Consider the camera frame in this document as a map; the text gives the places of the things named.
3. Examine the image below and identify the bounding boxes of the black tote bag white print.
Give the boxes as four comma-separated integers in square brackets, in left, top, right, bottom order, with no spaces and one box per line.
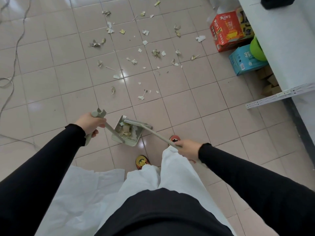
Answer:
[260,0,297,10]

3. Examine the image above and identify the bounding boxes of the person's red right shoe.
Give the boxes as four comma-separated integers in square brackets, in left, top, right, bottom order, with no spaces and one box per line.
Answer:
[168,135,181,147]

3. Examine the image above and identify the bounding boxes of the grey-green dustpan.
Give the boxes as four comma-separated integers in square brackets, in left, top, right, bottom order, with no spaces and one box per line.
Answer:
[84,108,145,147]

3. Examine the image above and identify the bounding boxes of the clear plastic bag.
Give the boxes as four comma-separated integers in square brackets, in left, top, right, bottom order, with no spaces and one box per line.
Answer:
[206,0,241,15]

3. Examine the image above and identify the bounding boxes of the person's yellow left shoe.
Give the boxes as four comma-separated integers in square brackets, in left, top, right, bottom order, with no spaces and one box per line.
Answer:
[135,155,151,170]

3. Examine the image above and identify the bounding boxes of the white metal shelf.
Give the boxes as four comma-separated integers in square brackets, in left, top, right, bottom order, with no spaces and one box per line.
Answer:
[209,0,315,167]

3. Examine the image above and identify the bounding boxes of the person's left forearm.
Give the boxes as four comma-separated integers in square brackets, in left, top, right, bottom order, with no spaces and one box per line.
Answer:
[0,124,87,236]

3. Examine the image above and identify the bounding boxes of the person's black top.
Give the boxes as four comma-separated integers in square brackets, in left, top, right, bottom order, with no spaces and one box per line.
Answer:
[94,188,234,236]

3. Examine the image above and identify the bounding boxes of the grey-green broom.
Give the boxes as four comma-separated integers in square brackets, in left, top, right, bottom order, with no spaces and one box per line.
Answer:
[123,118,197,164]

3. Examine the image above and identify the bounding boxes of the blue cardboard box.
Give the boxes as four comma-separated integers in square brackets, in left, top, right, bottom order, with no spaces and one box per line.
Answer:
[229,44,269,76]

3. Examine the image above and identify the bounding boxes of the person's white trousers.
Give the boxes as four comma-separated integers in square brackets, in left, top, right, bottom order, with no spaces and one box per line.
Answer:
[97,146,237,236]

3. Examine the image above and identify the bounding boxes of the green ball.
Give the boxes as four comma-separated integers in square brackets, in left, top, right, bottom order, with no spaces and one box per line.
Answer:
[250,35,267,62]

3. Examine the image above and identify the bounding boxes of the white floor cable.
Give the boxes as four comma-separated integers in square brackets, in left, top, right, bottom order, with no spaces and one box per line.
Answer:
[0,0,37,148]

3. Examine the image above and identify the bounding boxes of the red cardboard box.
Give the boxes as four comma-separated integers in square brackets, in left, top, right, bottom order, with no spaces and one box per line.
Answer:
[209,8,255,53]

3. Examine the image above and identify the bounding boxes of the person's right hand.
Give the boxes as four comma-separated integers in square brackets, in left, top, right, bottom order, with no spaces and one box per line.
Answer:
[174,139,203,162]

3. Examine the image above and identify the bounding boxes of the person's right forearm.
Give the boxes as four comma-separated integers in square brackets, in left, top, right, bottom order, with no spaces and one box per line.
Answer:
[198,143,315,236]

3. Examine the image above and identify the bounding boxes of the person's left hand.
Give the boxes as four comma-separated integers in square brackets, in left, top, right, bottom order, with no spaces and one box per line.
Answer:
[75,112,107,138]

